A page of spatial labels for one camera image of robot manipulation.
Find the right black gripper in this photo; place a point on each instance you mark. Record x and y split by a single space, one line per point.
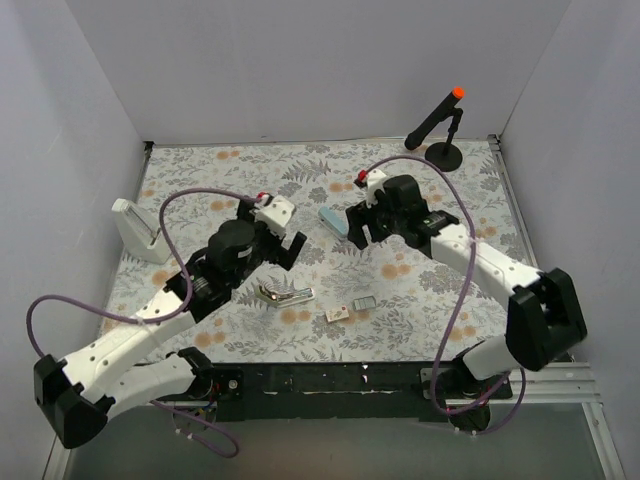
367 223

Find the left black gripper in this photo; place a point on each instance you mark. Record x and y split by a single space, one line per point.
279 245

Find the beige stapler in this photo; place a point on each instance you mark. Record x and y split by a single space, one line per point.
283 299

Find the light blue stapler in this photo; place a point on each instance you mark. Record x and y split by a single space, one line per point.
333 223

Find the staple box sleeve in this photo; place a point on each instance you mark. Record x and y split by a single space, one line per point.
337 314

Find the staple tray with staples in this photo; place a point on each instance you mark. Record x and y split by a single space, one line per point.
364 303

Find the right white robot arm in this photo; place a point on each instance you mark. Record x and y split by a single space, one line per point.
544 317

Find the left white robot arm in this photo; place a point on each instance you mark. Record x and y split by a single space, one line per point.
81 392

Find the black microphone stand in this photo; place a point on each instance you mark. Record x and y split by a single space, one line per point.
446 156

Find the black microphone orange tip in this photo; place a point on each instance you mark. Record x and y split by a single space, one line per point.
443 111

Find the floral table mat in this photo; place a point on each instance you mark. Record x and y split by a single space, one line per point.
416 317

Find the white metronome device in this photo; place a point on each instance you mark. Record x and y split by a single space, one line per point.
140 232

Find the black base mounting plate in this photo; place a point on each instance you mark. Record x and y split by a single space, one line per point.
314 391

